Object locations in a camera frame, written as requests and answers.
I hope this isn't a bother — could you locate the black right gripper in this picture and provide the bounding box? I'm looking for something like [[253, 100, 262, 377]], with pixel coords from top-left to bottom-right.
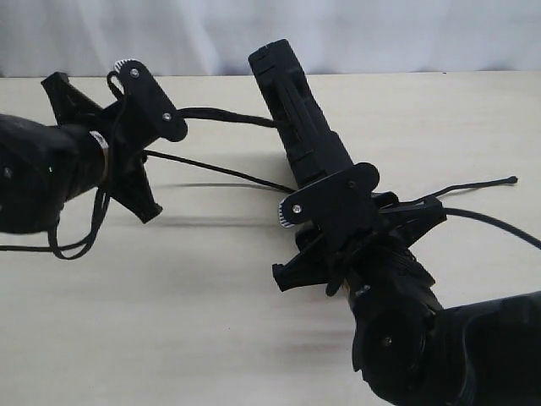
[[271, 192, 447, 293]]

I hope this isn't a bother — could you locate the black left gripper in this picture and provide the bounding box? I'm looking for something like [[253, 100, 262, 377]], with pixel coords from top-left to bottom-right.
[[41, 72, 162, 223]]

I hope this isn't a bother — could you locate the black plastic tool case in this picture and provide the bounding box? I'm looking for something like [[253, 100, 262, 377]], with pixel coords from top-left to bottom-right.
[[248, 39, 353, 188]]

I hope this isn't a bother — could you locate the black cord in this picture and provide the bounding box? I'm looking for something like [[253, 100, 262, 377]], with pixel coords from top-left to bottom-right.
[[139, 105, 541, 250]]

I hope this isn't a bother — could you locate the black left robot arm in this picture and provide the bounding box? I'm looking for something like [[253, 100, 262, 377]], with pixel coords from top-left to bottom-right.
[[1, 66, 181, 234]]

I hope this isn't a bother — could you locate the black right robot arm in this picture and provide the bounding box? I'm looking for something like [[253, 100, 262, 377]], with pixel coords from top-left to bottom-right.
[[272, 189, 540, 405]]

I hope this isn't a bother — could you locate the white backdrop curtain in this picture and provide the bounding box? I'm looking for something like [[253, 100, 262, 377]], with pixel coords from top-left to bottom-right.
[[1, 1, 540, 77]]

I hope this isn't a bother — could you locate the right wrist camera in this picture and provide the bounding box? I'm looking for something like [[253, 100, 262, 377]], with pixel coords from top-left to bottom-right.
[[277, 162, 380, 228]]

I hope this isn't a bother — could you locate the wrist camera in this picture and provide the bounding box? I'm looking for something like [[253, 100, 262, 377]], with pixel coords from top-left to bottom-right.
[[277, 162, 380, 228], [113, 58, 188, 142]]

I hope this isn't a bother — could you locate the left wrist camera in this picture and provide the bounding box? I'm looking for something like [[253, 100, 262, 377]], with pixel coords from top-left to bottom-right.
[[113, 58, 188, 142]]

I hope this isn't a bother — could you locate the thin black left cable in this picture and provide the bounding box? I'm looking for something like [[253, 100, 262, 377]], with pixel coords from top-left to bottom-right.
[[0, 71, 128, 261]]

